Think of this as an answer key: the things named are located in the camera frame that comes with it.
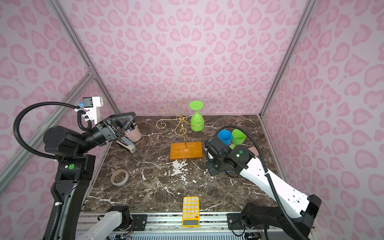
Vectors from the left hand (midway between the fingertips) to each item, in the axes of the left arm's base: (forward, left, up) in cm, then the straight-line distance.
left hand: (132, 116), depth 48 cm
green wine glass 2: (+17, -45, -37) cm, 60 cm away
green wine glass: (+25, -21, -18) cm, 37 cm away
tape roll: (-3, +23, -51) cm, 56 cm away
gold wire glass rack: (+35, -9, -52) cm, 63 cm away
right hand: (-4, -27, -30) cm, 41 cm away
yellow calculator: (-19, -17, -50) cm, 56 cm away
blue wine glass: (+17, -37, -36) cm, 55 cm away
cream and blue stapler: (+23, +26, -49) cm, 60 cm away
